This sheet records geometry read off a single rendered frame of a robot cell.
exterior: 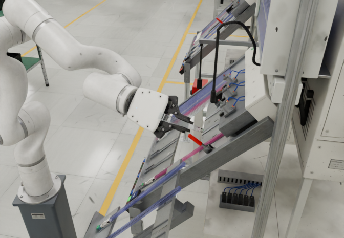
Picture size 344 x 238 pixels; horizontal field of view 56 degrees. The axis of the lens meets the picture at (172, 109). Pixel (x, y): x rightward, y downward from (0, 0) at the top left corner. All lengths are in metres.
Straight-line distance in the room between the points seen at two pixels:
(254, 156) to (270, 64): 0.98
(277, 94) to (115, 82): 0.46
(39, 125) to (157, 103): 0.70
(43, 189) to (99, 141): 1.50
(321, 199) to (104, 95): 1.21
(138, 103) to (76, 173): 1.93
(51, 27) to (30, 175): 0.74
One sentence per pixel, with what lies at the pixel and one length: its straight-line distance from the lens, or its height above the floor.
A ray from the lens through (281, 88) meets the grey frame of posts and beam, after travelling 0.98.
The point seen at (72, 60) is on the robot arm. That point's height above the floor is 1.44.
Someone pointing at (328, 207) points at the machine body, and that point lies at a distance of 1.73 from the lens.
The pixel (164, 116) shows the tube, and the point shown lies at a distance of 0.61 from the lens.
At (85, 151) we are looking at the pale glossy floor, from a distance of 2.92.
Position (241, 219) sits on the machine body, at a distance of 1.56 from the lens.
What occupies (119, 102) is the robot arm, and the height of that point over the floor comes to 1.36.
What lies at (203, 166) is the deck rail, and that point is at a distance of 1.21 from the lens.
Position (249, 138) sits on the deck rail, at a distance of 1.12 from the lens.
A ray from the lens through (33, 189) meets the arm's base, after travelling 1.57.
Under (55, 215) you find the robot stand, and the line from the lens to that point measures 1.64.
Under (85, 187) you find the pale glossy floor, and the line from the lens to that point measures 2.60.
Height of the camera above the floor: 1.80
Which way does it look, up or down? 32 degrees down
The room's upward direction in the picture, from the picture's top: straight up
